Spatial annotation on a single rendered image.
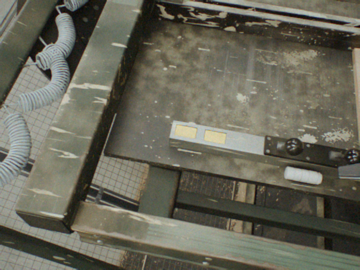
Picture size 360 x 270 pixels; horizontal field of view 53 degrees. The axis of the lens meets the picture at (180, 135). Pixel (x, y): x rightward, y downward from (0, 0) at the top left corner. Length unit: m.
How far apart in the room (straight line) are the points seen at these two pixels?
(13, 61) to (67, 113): 0.62
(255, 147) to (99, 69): 0.41
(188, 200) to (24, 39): 0.91
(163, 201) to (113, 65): 0.35
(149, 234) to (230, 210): 0.23
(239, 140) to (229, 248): 0.26
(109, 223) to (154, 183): 0.17
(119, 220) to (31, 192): 0.18
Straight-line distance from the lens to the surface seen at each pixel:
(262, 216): 0.89
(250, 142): 0.86
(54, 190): 0.75
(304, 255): 0.78
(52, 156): 0.78
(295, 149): 0.74
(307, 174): 0.87
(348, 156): 0.78
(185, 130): 0.85
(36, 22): 1.54
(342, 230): 0.94
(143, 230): 0.74
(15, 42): 1.47
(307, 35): 1.14
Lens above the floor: 2.02
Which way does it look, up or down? 22 degrees down
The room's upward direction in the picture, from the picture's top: 63 degrees counter-clockwise
